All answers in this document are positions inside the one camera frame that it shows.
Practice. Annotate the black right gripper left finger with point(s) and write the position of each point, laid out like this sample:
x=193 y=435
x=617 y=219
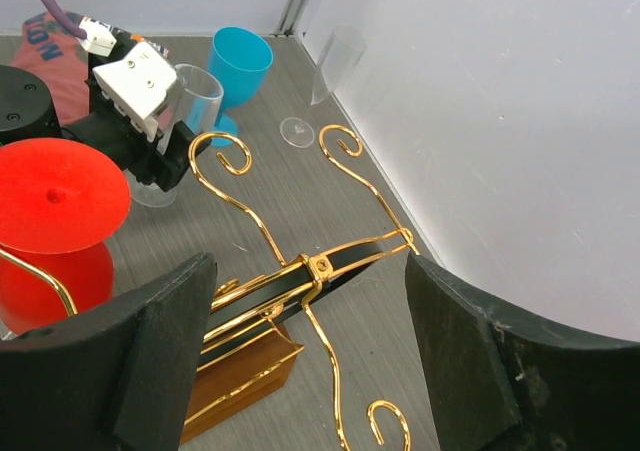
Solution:
x=100 y=361

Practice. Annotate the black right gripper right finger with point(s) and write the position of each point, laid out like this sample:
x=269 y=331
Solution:
x=500 y=377

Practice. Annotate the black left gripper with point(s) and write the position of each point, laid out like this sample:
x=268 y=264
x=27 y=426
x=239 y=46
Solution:
x=113 y=134

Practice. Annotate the clear front wine glass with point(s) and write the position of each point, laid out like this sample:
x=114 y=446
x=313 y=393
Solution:
x=197 y=106

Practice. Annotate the clear wine glass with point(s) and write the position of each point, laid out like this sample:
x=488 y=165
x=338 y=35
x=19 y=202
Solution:
x=339 y=57
x=197 y=106

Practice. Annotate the red wine glass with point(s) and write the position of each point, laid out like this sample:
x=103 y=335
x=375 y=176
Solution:
x=60 y=201

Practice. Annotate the light blue wine glass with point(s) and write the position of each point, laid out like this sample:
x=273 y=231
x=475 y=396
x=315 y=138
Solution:
x=240 y=60

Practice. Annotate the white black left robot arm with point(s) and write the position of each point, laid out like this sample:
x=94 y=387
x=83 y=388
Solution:
x=27 y=111

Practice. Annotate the folded red t-shirt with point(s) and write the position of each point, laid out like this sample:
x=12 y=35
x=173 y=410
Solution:
x=56 y=57

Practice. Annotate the left aluminium corner post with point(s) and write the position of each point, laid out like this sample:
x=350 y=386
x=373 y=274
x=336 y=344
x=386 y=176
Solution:
x=290 y=17

